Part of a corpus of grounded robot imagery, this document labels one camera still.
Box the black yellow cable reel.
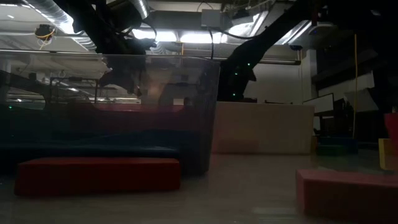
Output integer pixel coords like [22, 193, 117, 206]
[33, 23, 57, 50]

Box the white board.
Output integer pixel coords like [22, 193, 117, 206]
[303, 92, 335, 131]

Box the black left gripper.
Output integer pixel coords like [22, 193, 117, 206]
[98, 46, 149, 97]

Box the silver spiral ventilation duct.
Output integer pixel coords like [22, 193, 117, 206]
[18, 0, 97, 52]

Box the green wooden block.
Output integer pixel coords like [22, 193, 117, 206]
[316, 144, 359, 156]

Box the bright ceiling light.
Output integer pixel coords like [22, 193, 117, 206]
[179, 30, 223, 44]
[132, 29, 178, 43]

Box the gray translucent plastic bin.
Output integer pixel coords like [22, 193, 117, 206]
[0, 53, 221, 175]

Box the gray ceiling junction box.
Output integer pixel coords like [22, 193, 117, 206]
[201, 9, 222, 29]

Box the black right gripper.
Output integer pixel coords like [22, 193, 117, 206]
[216, 60, 258, 103]

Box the red wooden block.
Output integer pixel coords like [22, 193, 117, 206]
[14, 157, 182, 197]

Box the pink wooden block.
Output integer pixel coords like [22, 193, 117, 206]
[295, 169, 398, 218]

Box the metal overhead rail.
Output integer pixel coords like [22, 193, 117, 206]
[0, 49, 302, 65]

